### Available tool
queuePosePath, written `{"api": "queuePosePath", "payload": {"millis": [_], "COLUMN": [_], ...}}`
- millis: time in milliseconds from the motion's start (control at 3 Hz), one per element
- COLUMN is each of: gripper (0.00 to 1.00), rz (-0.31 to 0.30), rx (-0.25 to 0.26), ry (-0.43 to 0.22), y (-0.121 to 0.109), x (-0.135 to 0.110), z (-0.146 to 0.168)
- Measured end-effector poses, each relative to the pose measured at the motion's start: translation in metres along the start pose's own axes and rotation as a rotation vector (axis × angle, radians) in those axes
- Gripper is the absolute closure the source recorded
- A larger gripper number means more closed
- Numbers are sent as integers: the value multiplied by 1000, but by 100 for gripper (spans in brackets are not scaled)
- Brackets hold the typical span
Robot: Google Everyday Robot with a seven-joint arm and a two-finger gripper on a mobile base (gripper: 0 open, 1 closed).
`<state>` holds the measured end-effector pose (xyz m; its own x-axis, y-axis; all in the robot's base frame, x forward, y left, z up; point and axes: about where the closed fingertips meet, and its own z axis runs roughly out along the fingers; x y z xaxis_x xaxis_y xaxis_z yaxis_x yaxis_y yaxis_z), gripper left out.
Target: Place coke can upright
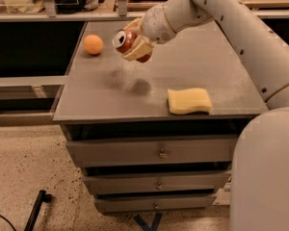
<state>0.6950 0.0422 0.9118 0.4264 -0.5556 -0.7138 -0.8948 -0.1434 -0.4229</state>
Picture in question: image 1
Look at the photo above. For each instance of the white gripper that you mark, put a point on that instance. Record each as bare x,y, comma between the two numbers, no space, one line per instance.
155,25

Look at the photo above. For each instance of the red coke can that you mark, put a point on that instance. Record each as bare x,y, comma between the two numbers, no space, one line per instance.
122,40

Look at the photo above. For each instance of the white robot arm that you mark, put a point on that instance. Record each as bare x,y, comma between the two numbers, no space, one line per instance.
259,198

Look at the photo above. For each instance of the orange ball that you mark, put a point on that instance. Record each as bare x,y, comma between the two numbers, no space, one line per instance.
93,44

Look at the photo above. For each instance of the yellow sponge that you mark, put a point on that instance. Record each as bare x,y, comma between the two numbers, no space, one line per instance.
183,102

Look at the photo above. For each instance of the grey drawer cabinet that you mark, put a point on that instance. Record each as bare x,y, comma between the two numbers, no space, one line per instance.
105,97

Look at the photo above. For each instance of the top grey drawer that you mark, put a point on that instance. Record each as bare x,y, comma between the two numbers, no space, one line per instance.
151,151

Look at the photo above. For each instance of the grey drawer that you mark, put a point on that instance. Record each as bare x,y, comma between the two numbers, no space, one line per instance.
156,182
154,203
151,151

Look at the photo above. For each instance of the middle grey drawer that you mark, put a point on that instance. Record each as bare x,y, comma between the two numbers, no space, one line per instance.
156,182

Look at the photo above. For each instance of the bottom grey drawer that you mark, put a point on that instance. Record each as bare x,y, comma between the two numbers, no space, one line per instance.
154,203

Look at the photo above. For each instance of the open cardboard box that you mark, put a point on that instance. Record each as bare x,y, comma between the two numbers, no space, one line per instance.
223,194

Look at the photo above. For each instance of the black stand leg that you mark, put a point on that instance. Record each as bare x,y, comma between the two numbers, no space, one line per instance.
43,197

